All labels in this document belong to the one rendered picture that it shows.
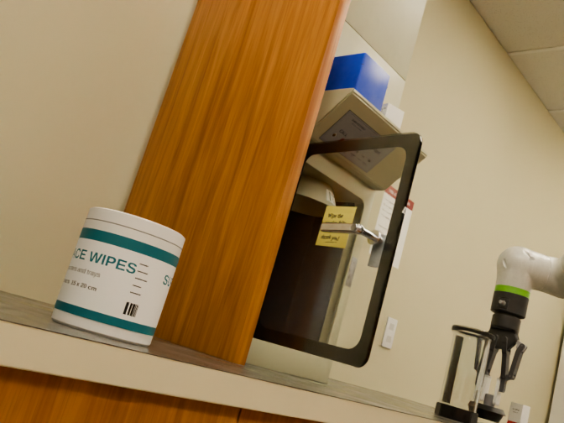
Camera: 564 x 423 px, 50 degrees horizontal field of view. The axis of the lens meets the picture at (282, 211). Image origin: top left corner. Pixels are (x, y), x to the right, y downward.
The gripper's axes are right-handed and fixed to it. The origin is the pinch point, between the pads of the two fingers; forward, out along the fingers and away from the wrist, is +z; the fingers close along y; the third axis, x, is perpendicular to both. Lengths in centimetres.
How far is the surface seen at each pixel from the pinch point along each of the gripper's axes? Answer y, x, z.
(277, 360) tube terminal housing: -18, -67, 8
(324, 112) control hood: -12, -80, -42
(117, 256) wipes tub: 3, -124, 0
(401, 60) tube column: -18, -52, -71
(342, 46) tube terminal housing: -18, -74, -62
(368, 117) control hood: -8, -72, -45
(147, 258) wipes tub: 4, -121, -1
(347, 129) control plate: -11, -73, -42
